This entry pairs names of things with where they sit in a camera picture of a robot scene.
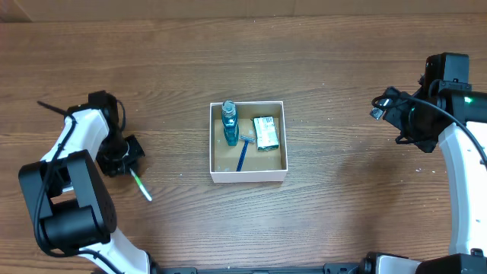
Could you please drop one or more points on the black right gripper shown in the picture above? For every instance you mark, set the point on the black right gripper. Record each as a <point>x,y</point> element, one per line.
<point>428,139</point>

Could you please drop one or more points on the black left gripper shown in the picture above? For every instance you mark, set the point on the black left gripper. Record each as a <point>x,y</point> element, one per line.
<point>113,170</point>

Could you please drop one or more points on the green white toothbrush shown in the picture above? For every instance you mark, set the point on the green white toothbrush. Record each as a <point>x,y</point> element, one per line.
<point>141,186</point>

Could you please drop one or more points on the blue mouthwash bottle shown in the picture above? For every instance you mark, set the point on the blue mouthwash bottle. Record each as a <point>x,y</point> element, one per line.
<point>230,122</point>

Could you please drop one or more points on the blue disposable razor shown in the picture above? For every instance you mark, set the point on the blue disposable razor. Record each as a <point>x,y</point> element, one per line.
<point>247,140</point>

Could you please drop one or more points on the green white soap packet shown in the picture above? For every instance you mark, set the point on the green white soap packet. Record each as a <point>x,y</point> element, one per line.
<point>266,135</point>

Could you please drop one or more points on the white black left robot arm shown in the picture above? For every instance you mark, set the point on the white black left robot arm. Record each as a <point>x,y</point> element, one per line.
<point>71,210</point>

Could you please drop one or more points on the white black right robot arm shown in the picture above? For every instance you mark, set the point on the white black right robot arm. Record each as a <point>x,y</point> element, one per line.
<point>445,113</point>

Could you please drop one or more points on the white cardboard box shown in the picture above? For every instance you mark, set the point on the white cardboard box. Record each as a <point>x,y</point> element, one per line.
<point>258,166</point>

